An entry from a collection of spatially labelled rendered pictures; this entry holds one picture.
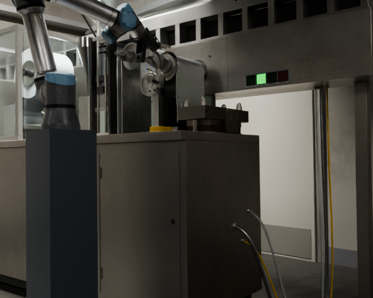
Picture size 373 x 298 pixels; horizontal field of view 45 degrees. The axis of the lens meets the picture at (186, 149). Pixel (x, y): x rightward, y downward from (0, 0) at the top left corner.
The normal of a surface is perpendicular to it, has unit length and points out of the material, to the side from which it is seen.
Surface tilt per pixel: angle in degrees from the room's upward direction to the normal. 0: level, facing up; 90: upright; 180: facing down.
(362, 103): 90
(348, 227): 90
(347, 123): 90
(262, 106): 90
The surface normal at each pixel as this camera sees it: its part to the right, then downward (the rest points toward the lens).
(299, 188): -0.71, 0.00
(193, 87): 0.79, -0.02
